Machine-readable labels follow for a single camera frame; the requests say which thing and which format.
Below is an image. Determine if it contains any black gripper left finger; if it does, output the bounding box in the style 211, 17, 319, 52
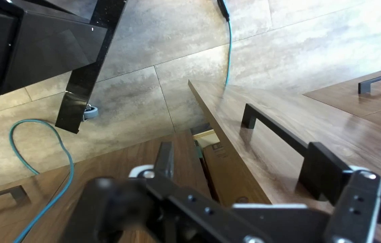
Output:
59, 141, 176, 243

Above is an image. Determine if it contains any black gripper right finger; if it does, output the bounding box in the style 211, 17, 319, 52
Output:
298, 141, 381, 243

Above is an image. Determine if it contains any black cupboard door handle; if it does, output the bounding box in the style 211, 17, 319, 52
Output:
240, 103, 314, 161

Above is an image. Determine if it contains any brown wooden cupboard door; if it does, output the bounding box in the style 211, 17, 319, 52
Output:
187, 79, 381, 243

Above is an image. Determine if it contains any brown wooden cabinet front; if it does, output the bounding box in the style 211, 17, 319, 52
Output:
304, 65, 381, 137
0, 132, 222, 243

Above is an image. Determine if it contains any grey caster wheel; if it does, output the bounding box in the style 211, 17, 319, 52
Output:
82, 103, 102, 123

